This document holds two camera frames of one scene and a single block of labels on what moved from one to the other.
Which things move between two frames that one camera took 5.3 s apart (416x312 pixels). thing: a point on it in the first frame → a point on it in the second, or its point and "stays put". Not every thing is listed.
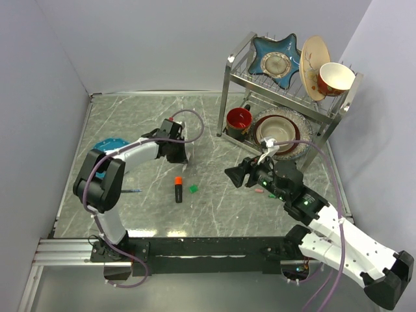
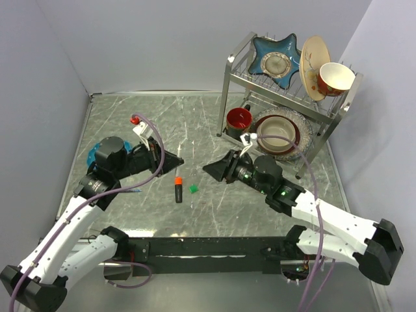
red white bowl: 335,78 stays put
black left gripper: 179,153 → 156,159
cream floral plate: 315,52 stays put
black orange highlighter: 178,189 stays put
